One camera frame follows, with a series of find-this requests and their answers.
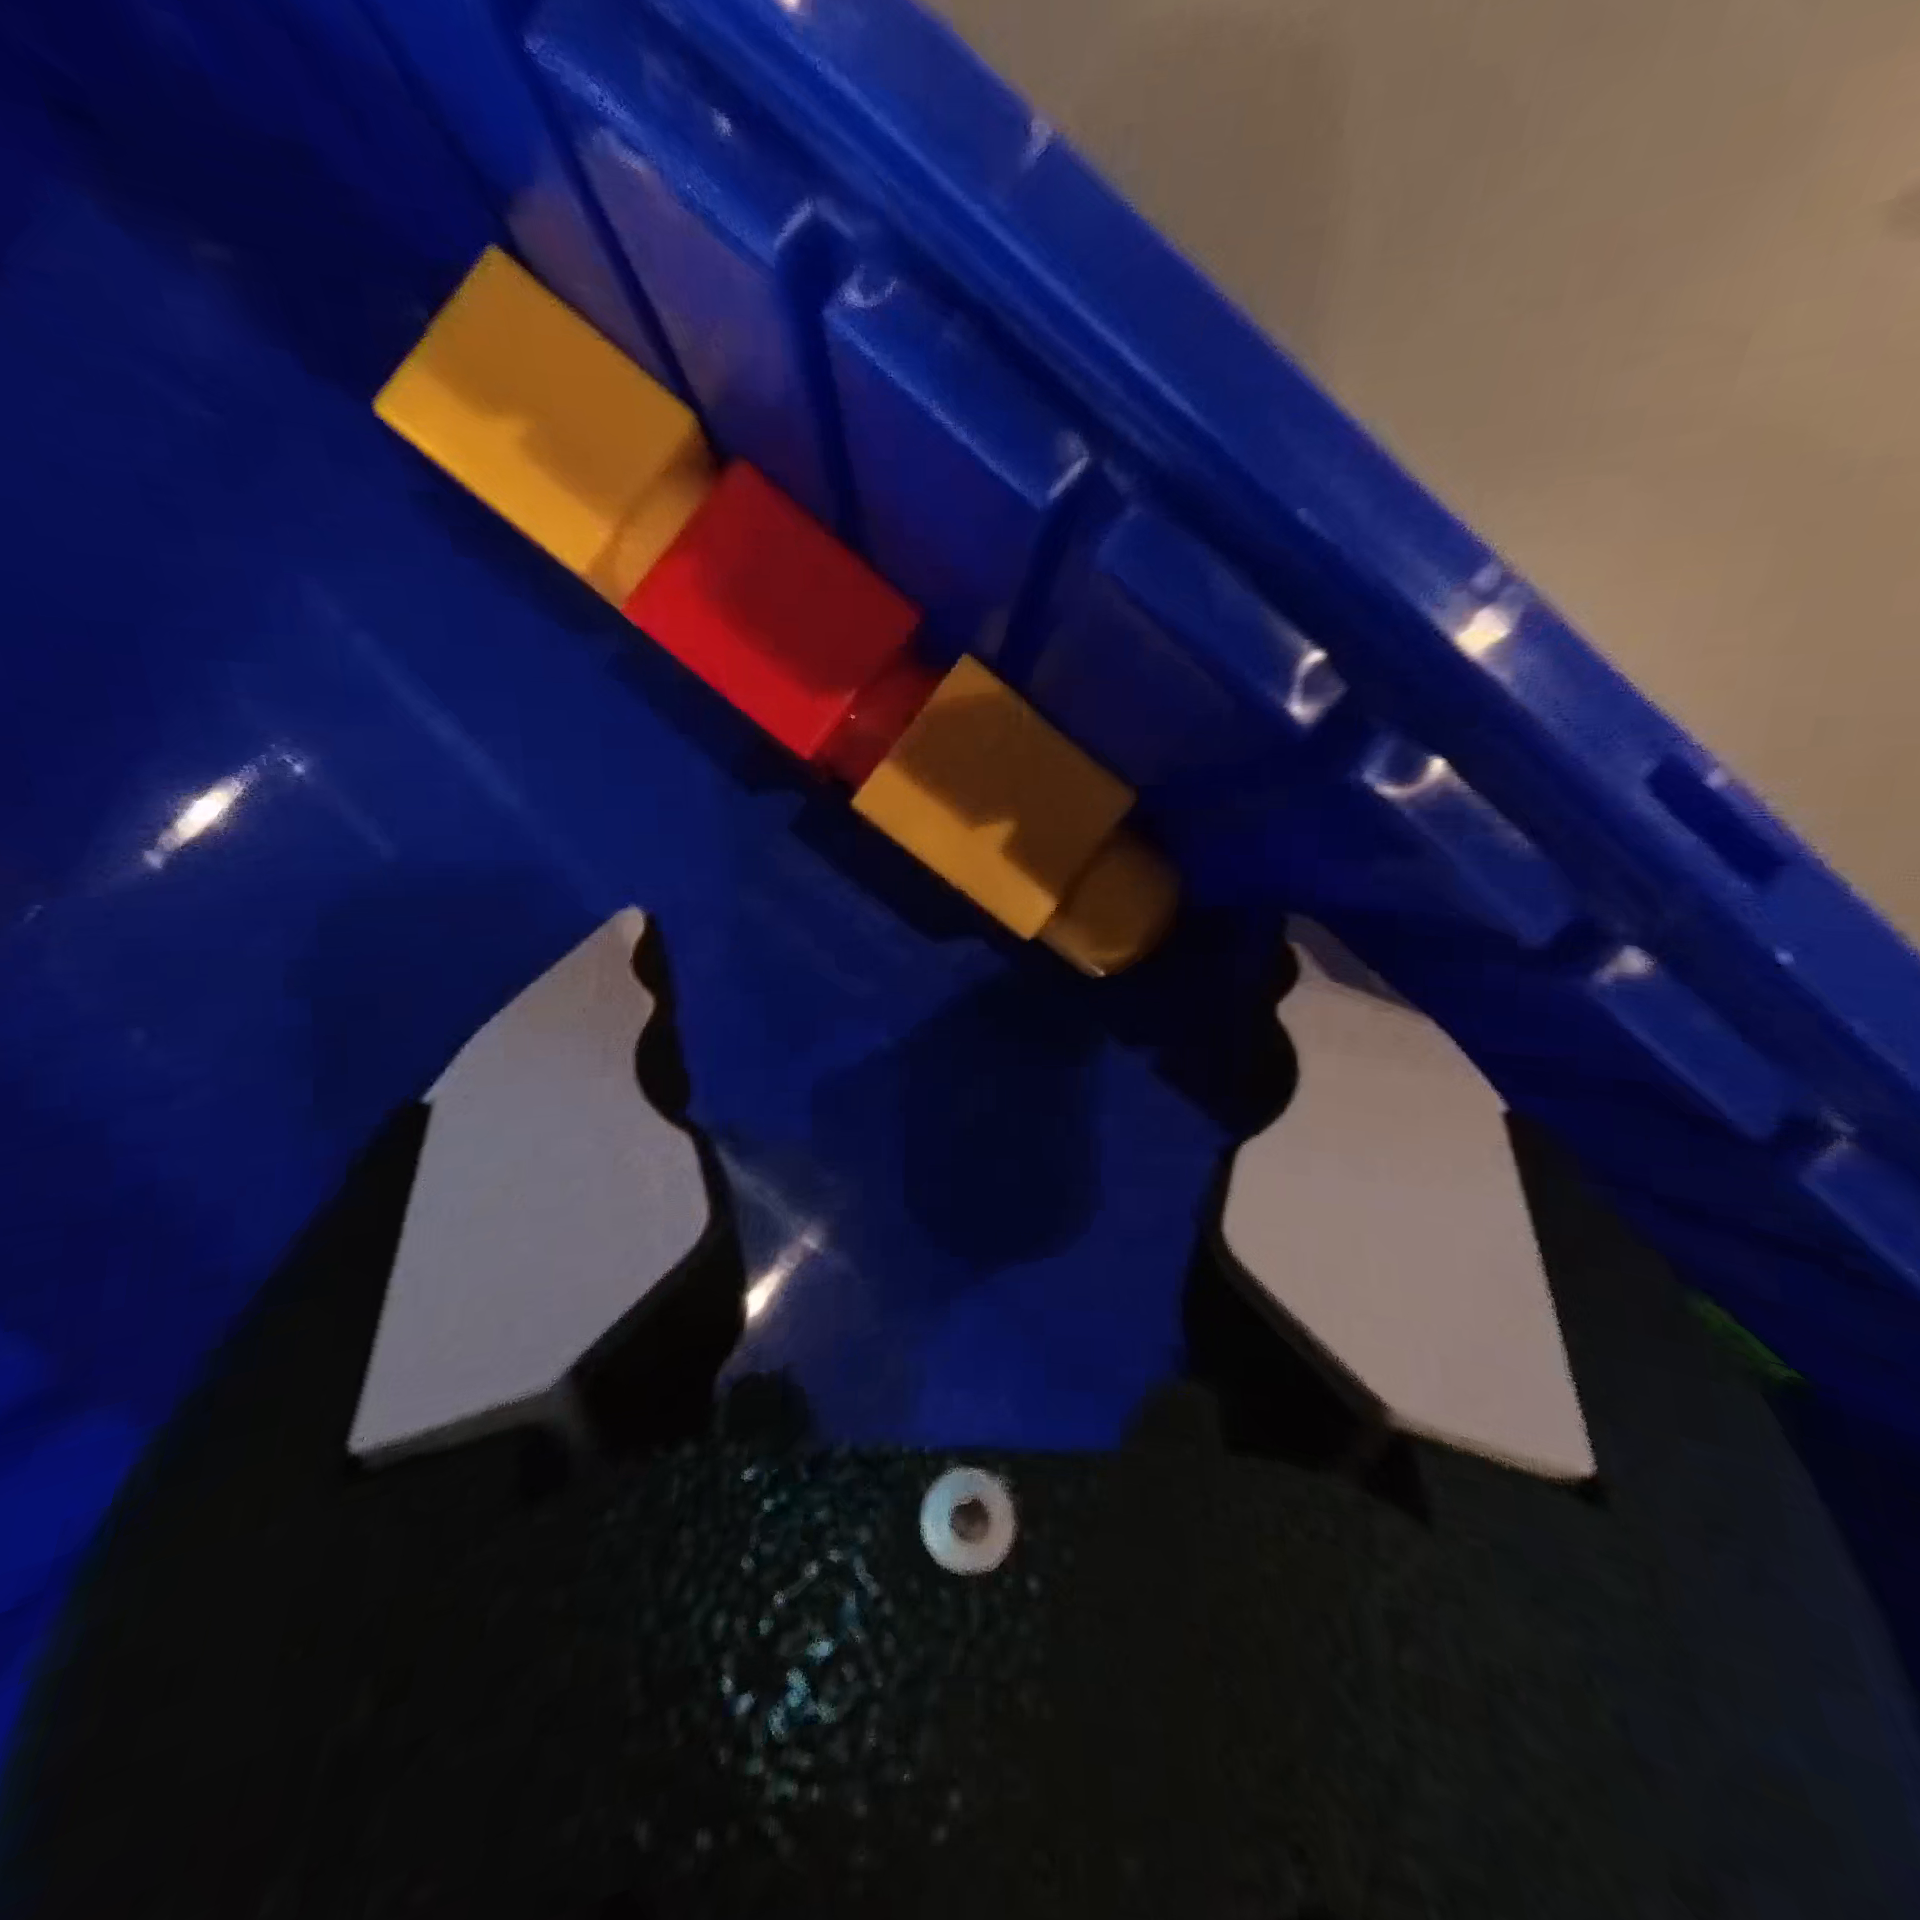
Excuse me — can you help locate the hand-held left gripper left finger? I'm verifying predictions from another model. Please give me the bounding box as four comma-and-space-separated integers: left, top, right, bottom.
349, 902, 746, 1465

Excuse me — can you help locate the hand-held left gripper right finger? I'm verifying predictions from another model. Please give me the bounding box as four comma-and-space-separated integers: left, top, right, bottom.
1191, 921, 1601, 1487

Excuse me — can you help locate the red one-stud block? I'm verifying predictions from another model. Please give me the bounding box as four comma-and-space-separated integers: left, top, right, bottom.
624, 460, 929, 784

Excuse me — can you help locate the blue plastic bin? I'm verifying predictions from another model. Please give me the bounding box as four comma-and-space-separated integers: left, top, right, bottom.
0, 0, 1920, 1727

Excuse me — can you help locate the green toy block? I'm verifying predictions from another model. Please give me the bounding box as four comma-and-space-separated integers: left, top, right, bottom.
1688, 1289, 1802, 1389

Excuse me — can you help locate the yellow one-stud block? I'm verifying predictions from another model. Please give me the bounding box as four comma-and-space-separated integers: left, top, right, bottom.
373, 244, 712, 613
851, 656, 1184, 981

